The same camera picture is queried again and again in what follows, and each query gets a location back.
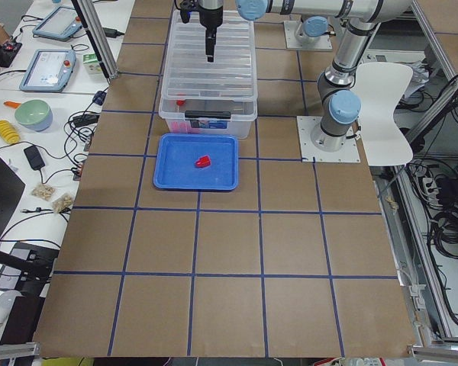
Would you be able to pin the snack bag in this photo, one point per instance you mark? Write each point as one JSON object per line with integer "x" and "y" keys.
{"x": 43, "y": 191}
{"x": 64, "y": 202}

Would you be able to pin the clear plastic storage box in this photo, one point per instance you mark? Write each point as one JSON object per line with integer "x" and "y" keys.
{"x": 243, "y": 114}

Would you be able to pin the teach pendant far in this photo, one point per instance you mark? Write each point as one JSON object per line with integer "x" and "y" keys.
{"x": 61, "y": 24}

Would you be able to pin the green carton box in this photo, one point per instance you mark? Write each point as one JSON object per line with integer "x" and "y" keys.
{"x": 91, "y": 64}

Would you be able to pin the toy carrot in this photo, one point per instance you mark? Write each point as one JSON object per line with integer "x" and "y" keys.
{"x": 12, "y": 104}

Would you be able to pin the teach pendant near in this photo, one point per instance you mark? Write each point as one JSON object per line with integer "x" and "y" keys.
{"x": 48, "y": 71}

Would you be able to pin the blue plastic tray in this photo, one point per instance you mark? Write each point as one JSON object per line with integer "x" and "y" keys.
{"x": 176, "y": 156}

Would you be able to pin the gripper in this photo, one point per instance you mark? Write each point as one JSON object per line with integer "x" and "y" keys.
{"x": 210, "y": 16}

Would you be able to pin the aluminium frame post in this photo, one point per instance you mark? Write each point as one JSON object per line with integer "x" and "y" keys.
{"x": 95, "y": 33}

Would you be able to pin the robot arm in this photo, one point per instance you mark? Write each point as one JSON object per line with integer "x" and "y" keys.
{"x": 340, "y": 105}
{"x": 313, "y": 27}

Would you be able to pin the snack bag right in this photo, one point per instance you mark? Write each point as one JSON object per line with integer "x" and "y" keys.
{"x": 64, "y": 202}

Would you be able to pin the yellow toy corn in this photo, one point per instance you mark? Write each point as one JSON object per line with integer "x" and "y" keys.
{"x": 9, "y": 133}

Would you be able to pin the black box latch handle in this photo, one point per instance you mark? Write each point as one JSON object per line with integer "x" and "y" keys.
{"x": 207, "y": 115}

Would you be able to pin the green blue bowl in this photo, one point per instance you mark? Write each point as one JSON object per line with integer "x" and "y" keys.
{"x": 35, "y": 115}

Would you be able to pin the teach pendant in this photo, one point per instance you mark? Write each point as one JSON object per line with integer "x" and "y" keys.
{"x": 61, "y": 24}
{"x": 48, "y": 71}

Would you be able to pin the black power adapter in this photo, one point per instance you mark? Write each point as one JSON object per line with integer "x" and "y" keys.
{"x": 34, "y": 158}

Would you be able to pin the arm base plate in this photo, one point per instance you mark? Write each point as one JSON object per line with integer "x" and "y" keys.
{"x": 297, "y": 38}
{"x": 317, "y": 146}

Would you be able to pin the red block lone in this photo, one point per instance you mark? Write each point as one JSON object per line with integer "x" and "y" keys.
{"x": 203, "y": 162}

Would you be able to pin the red block cluster lower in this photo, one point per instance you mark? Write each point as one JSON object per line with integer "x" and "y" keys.
{"x": 178, "y": 126}

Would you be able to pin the snack bag left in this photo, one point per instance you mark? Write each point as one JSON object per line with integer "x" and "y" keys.
{"x": 43, "y": 191}

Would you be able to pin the white plastic chair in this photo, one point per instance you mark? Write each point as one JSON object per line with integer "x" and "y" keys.
{"x": 380, "y": 86}

